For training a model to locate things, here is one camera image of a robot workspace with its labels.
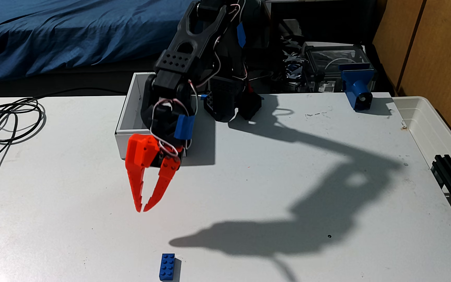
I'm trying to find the white cardboard box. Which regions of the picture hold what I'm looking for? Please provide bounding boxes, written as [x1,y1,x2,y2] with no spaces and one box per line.
[115,71,190,160]

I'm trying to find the black cable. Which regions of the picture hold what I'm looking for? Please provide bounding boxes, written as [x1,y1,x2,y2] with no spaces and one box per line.
[0,87,127,224]

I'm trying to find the blue toy brick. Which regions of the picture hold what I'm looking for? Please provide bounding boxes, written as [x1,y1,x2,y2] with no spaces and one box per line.
[158,253,175,282]

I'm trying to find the blue printed clamp holder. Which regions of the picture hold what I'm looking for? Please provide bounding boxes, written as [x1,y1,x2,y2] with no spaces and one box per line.
[340,64,376,111]

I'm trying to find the clear plastic enclosure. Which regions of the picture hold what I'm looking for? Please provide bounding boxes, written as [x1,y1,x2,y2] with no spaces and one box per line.
[303,42,371,93]

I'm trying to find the white plastic bin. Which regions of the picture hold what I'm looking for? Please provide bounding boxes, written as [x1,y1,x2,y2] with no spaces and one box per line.
[393,96,451,189]

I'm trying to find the blue bed sheet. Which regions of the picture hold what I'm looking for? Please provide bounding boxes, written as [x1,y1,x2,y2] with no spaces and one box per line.
[0,0,215,84]

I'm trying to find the wooden cabinet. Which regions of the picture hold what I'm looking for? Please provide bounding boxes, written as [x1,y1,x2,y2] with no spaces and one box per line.
[372,0,451,157]

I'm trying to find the grey bed frame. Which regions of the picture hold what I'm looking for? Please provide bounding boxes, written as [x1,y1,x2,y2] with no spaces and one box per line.
[0,52,195,98]

